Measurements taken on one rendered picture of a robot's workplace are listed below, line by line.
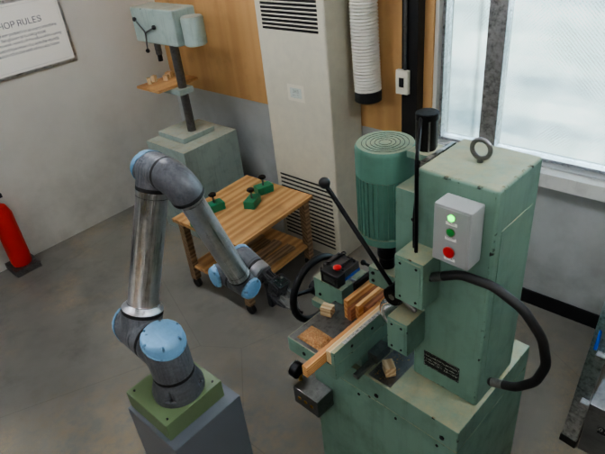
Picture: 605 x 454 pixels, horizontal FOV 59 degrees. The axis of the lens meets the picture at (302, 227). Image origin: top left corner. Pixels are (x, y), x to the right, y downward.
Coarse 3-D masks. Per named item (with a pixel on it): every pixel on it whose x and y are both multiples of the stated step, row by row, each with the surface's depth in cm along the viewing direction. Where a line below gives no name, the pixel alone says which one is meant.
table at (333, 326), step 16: (320, 304) 193; (336, 304) 187; (320, 320) 181; (336, 320) 180; (288, 336) 176; (336, 336) 174; (384, 336) 180; (304, 352) 173; (352, 352) 168; (320, 368) 170; (336, 368) 164
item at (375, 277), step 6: (372, 264) 177; (372, 270) 176; (378, 270) 174; (384, 270) 173; (390, 270) 173; (372, 276) 177; (378, 276) 175; (390, 276) 171; (372, 282) 179; (378, 282) 176; (384, 282) 174; (384, 288) 175
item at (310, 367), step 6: (372, 306) 178; (366, 312) 177; (360, 318) 174; (354, 324) 172; (348, 330) 170; (330, 342) 166; (324, 348) 165; (318, 354) 163; (324, 354) 163; (312, 360) 161; (318, 360) 162; (324, 360) 164; (306, 366) 159; (312, 366) 160; (318, 366) 163; (306, 372) 159; (312, 372) 162
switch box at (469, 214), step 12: (444, 204) 125; (456, 204) 125; (468, 204) 124; (480, 204) 124; (444, 216) 126; (456, 216) 123; (468, 216) 121; (480, 216) 124; (444, 228) 128; (456, 228) 125; (468, 228) 123; (480, 228) 126; (444, 240) 129; (456, 240) 127; (468, 240) 124; (480, 240) 128; (432, 252) 134; (456, 252) 128; (468, 252) 126; (480, 252) 131; (456, 264) 130; (468, 264) 128
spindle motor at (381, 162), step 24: (360, 144) 152; (384, 144) 150; (408, 144) 149; (360, 168) 151; (384, 168) 147; (408, 168) 149; (360, 192) 156; (384, 192) 151; (360, 216) 162; (384, 216) 155; (384, 240) 160
